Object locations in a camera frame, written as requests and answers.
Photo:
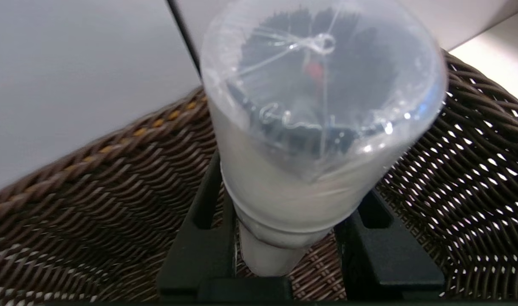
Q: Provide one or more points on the dark brown wicker basket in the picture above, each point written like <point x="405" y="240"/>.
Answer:
<point x="93" y="191"/>

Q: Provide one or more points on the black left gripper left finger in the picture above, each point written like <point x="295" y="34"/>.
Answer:
<point x="199" y="250"/>

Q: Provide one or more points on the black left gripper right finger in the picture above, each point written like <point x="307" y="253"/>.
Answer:
<point x="382" y="263"/>

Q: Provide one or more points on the clear white spray bottle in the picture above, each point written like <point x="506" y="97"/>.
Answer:
<point x="292" y="187"/>

